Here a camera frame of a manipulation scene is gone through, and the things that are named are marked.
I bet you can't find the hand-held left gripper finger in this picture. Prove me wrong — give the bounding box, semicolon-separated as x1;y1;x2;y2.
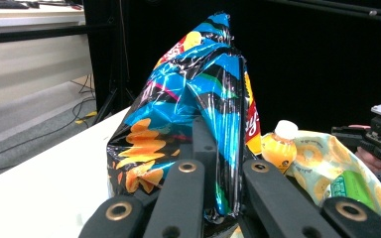
191;116;218;210

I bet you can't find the fruit-print cloth bag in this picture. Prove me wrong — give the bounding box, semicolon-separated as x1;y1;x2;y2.
284;129;381;229

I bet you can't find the green snack packet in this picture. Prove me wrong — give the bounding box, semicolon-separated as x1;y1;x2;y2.
329;170;377;211

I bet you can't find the orange juice bottle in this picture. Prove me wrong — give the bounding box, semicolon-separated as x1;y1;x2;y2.
261;119;300;174

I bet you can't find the blue black chip bag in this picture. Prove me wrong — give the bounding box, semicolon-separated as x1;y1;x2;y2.
106;12;263;233

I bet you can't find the black curtain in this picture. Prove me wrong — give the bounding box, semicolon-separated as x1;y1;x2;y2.
82;0;381;135

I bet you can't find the black tripod stand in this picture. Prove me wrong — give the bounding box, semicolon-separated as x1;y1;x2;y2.
93;0;137;125

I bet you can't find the black metal rod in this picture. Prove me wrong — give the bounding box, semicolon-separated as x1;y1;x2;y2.
267;0;381;19

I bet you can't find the black horizontal bar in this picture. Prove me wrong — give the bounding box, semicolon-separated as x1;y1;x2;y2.
0;23;115;46

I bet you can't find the white desk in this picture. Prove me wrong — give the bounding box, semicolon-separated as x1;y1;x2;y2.
0;2;87;30

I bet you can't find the black wall cable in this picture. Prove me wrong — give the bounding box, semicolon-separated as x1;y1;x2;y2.
0;74;97;167

